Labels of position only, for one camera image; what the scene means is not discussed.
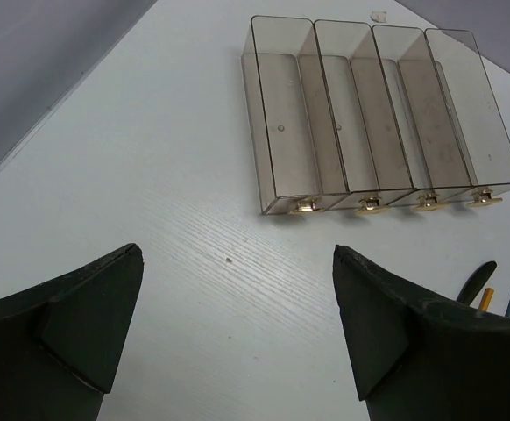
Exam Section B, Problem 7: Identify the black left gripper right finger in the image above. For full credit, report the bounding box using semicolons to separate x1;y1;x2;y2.
333;246;510;420

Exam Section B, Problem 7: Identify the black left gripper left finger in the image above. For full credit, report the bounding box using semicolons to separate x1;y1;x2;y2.
0;244;144;420

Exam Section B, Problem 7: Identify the orange chopstick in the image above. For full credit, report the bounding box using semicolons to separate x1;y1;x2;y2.
478;288;494;311

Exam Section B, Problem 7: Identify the black table knife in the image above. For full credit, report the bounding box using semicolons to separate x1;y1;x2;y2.
456;260;498;305

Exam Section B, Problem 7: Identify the smoky clear bin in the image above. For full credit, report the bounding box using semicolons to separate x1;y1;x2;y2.
372;24;471;212
424;28;510;207
241;15;348;215
314;19;415;216

